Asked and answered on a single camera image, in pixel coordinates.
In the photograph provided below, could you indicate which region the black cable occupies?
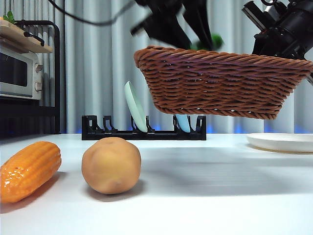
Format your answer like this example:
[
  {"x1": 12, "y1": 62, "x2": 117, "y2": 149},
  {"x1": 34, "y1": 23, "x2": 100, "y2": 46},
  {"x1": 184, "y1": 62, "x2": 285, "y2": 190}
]
[{"x1": 47, "y1": 0, "x2": 137, "y2": 25}]

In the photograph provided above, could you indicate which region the black plate rack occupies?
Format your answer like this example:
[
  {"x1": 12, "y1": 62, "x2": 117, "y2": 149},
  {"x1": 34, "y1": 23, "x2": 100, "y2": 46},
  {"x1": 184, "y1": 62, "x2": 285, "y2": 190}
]
[{"x1": 81, "y1": 115, "x2": 207, "y2": 141}]

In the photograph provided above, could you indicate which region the pale blue plate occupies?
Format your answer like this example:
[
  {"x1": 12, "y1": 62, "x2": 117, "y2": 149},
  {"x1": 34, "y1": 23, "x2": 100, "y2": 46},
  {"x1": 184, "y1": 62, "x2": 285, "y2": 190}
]
[{"x1": 175, "y1": 114, "x2": 191, "y2": 134}]

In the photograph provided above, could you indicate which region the orange corn cob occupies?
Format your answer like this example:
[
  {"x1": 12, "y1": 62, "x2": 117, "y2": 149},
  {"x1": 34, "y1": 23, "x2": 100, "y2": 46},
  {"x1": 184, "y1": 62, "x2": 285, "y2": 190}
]
[{"x1": 0, "y1": 141, "x2": 62, "y2": 204}]

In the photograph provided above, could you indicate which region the light wooden board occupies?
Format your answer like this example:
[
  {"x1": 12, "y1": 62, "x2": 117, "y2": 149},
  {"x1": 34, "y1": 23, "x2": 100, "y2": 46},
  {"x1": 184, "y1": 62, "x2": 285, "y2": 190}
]
[{"x1": 0, "y1": 19, "x2": 54, "y2": 54}]

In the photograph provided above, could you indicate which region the brown potato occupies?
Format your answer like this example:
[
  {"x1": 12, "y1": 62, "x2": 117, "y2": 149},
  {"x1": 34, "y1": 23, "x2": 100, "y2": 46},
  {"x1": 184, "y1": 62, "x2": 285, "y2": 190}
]
[{"x1": 81, "y1": 137, "x2": 142, "y2": 195}]

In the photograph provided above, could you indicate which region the cream white plate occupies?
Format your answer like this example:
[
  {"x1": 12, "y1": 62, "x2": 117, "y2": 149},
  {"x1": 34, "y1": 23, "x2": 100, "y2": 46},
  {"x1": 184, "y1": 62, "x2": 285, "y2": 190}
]
[{"x1": 246, "y1": 133, "x2": 313, "y2": 154}]

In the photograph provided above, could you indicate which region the silver toaster oven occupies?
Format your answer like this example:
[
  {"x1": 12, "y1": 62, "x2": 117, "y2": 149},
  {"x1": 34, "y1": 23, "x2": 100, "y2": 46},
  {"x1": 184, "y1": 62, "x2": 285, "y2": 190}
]
[{"x1": 0, "y1": 44, "x2": 44, "y2": 100}]

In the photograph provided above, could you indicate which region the brown wicker basket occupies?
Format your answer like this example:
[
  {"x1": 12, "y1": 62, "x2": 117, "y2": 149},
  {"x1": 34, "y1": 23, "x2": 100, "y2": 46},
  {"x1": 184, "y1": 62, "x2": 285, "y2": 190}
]
[{"x1": 134, "y1": 45, "x2": 313, "y2": 120}]

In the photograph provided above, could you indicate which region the green cucumber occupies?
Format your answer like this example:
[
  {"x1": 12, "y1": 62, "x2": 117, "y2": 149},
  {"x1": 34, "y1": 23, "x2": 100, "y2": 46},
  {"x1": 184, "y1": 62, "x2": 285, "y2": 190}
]
[{"x1": 190, "y1": 33, "x2": 224, "y2": 51}]

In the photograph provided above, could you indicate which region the pale green plate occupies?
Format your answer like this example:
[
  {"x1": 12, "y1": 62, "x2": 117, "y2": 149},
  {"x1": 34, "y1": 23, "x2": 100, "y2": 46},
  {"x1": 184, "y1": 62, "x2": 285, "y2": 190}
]
[{"x1": 124, "y1": 81, "x2": 149, "y2": 133}]

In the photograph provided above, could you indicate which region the small green plant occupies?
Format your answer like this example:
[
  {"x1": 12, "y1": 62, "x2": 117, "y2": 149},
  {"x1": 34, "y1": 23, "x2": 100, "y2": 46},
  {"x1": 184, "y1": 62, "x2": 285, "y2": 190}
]
[{"x1": 2, "y1": 10, "x2": 17, "y2": 25}]

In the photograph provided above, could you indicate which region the grey pleated curtain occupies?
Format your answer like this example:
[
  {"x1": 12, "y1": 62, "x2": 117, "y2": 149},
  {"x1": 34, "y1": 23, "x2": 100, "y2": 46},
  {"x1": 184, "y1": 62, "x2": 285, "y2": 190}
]
[{"x1": 0, "y1": 0, "x2": 313, "y2": 135}]

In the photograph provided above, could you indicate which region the black metal shelf frame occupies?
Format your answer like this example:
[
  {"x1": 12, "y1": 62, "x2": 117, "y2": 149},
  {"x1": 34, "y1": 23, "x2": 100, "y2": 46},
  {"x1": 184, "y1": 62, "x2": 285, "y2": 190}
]
[{"x1": 0, "y1": 20, "x2": 61, "y2": 139}]

